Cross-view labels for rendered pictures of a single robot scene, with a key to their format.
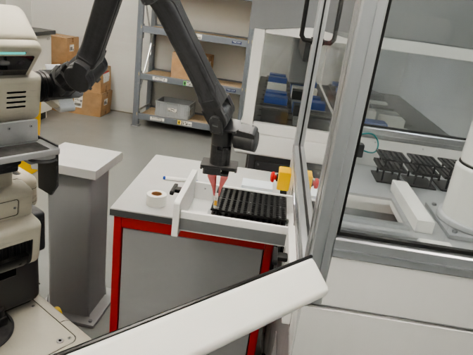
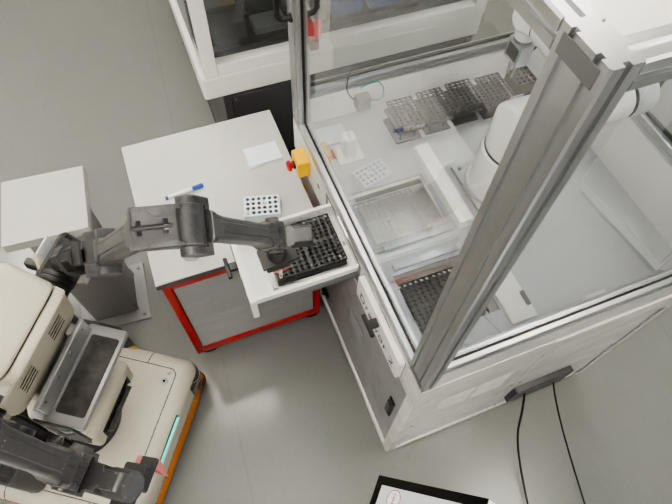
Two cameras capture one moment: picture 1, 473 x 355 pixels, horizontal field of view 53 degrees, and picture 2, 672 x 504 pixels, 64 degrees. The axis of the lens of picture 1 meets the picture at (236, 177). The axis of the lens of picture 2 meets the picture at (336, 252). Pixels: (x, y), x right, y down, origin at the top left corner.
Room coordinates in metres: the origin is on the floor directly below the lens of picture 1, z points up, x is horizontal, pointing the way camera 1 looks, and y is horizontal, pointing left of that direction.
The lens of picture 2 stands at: (0.54, 0.24, 2.32)
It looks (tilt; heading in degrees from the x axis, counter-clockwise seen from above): 60 degrees down; 333
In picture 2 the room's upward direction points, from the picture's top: 3 degrees clockwise
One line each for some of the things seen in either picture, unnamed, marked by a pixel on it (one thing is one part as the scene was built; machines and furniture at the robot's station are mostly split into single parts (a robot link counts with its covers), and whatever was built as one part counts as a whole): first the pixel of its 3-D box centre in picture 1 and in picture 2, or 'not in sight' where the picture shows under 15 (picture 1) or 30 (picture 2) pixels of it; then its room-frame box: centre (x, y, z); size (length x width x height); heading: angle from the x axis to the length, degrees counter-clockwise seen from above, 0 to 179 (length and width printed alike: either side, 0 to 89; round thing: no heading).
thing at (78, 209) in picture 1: (78, 234); (84, 258); (1.93, 0.69, 0.38); 0.30 x 0.30 x 0.76; 83
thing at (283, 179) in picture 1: (283, 178); (299, 163); (1.67, -0.17, 0.88); 0.07 x 0.05 x 0.07; 177
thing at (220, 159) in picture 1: (219, 156); (276, 250); (1.27, 0.05, 1.06); 0.10 x 0.07 x 0.07; 88
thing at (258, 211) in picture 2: not in sight; (262, 208); (1.61, 0.00, 0.78); 0.12 x 0.08 x 0.04; 73
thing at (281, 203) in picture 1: (248, 211); (303, 250); (1.34, -0.05, 0.87); 0.22 x 0.18 x 0.06; 87
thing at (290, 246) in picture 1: (288, 269); (379, 325); (1.02, -0.16, 0.87); 0.29 x 0.02 x 0.11; 177
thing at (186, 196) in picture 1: (185, 200); (241, 269); (1.35, 0.15, 0.87); 0.29 x 0.02 x 0.11; 177
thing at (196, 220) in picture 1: (251, 213); (306, 250); (1.34, -0.06, 0.86); 0.40 x 0.26 x 0.06; 87
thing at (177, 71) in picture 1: (192, 65); not in sight; (5.36, 0.65, 0.72); 0.41 x 0.32 x 0.28; 83
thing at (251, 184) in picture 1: (257, 184); (262, 154); (1.84, -0.09, 0.77); 0.13 x 0.09 x 0.02; 88
